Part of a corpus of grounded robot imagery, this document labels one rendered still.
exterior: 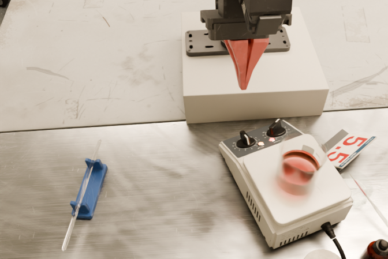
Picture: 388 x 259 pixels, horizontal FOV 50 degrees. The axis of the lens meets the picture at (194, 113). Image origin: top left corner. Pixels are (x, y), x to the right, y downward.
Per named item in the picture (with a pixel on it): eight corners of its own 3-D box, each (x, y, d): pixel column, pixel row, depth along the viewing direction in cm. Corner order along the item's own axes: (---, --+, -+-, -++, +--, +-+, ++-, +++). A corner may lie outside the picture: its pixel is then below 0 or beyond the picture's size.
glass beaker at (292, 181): (267, 166, 61) (272, 132, 55) (309, 158, 62) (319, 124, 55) (281, 209, 57) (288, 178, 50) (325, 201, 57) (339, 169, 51)
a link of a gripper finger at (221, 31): (267, 96, 52) (271, 21, 48) (211, 100, 51) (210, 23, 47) (253, 79, 58) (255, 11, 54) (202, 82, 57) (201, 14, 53)
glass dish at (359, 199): (343, 171, 70) (346, 164, 68) (375, 188, 67) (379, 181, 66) (328, 195, 67) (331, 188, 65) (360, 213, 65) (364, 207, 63)
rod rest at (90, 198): (89, 165, 73) (84, 154, 70) (108, 166, 73) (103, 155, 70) (72, 217, 67) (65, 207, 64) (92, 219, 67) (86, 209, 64)
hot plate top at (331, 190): (239, 160, 63) (240, 156, 62) (309, 134, 65) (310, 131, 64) (277, 229, 56) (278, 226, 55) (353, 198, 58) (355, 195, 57)
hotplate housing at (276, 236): (217, 150, 74) (216, 123, 67) (282, 127, 76) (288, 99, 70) (276, 267, 60) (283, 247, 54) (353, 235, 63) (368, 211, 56)
